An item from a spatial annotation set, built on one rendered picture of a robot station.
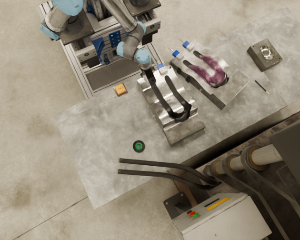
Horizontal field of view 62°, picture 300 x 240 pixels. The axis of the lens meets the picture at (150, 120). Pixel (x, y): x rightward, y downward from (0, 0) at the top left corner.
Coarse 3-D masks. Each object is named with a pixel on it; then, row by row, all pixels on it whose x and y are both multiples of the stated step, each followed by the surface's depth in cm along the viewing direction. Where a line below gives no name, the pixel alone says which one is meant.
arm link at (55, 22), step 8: (56, 0) 107; (64, 0) 106; (72, 0) 105; (80, 0) 107; (56, 8) 120; (64, 8) 110; (72, 8) 108; (80, 8) 110; (48, 16) 136; (56, 16) 126; (64, 16) 123; (40, 24) 140; (48, 24) 137; (56, 24) 134; (64, 24) 140; (48, 32) 140; (56, 32) 141
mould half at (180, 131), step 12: (156, 72) 172; (168, 72) 172; (144, 84) 170; (156, 84) 170; (180, 84) 171; (144, 96) 173; (156, 96) 168; (168, 96) 168; (156, 108) 164; (180, 108) 161; (192, 108) 161; (168, 120) 159; (192, 120) 166; (168, 132) 164; (180, 132) 164; (192, 132) 164
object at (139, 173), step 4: (116, 172) 160; (120, 172) 159; (124, 172) 159; (128, 172) 158; (132, 172) 158; (136, 172) 157; (140, 172) 157; (144, 172) 157; (148, 172) 156; (152, 172) 156; (156, 172) 156; (152, 176) 156; (156, 176) 156
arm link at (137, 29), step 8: (104, 0) 120; (112, 0) 121; (112, 8) 124; (120, 8) 125; (120, 16) 128; (128, 16) 130; (120, 24) 134; (128, 24) 132; (136, 24) 135; (128, 32) 137; (136, 32) 136; (144, 32) 140
